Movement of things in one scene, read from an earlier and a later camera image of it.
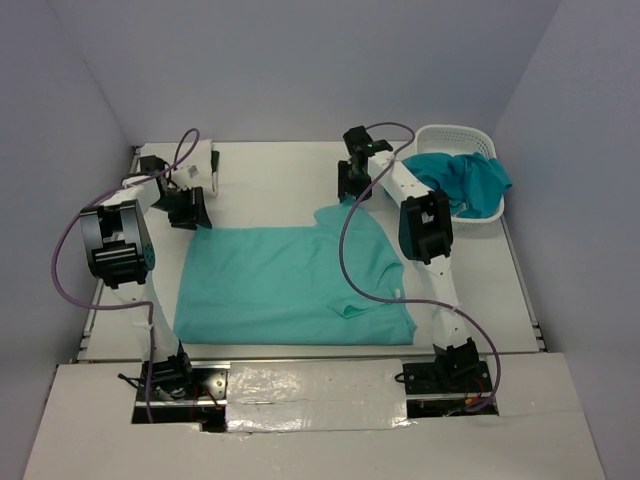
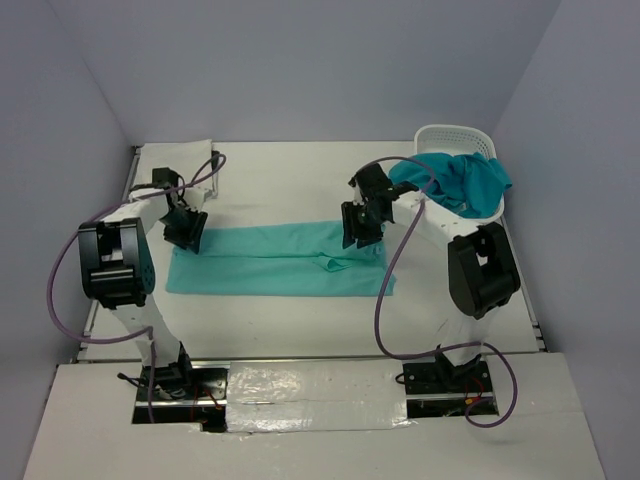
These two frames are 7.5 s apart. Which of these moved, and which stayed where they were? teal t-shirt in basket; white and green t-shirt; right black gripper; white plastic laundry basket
Moved: right black gripper
Stayed: white and green t-shirt; teal t-shirt in basket; white plastic laundry basket
